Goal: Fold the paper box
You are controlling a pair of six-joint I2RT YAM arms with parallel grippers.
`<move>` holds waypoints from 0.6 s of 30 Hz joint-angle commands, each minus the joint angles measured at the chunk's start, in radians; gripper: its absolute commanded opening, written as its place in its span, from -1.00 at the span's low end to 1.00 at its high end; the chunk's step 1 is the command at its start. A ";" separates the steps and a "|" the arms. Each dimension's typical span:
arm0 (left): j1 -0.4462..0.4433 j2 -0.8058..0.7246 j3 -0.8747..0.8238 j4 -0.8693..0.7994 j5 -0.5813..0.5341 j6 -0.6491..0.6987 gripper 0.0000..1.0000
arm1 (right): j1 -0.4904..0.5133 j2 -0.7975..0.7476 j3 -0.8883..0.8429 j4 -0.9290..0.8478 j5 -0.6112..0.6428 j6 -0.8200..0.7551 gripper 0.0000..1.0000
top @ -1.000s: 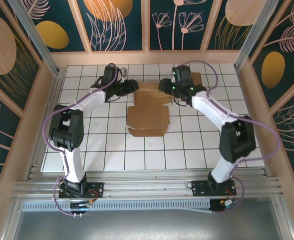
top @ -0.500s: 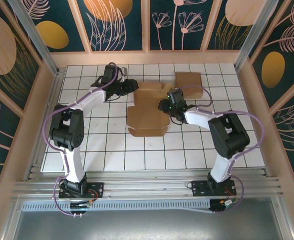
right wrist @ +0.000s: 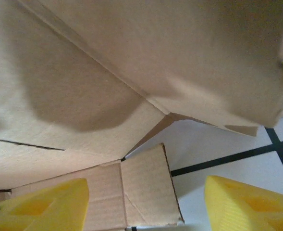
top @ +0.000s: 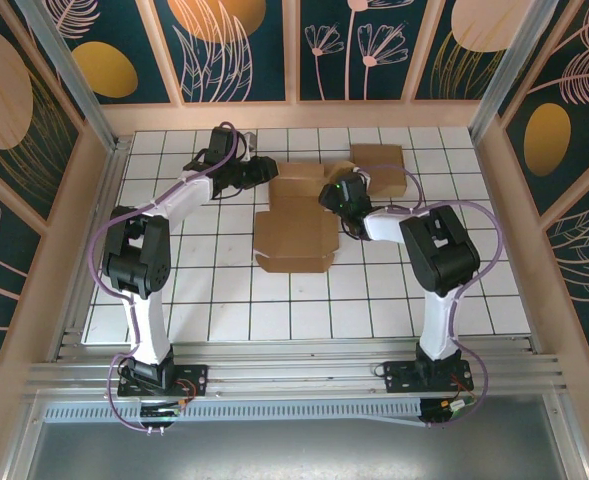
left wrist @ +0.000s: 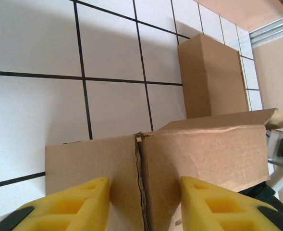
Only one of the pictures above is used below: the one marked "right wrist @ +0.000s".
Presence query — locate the brown cardboard box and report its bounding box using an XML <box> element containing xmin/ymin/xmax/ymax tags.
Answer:
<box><xmin>0</xmin><ymin>0</ymin><xmax>283</xmax><ymax>231</ymax></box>

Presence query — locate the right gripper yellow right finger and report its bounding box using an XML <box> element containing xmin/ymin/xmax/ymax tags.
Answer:
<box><xmin>203</xmin><ymin>175</ymin><xmax>283</xmax><ymax>231</ymax></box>

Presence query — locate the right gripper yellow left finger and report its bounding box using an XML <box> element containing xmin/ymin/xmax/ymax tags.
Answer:
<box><xmin>0</xmin><ymin>178</ymin><xmax>89</xmax><ymax>231</ymax></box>

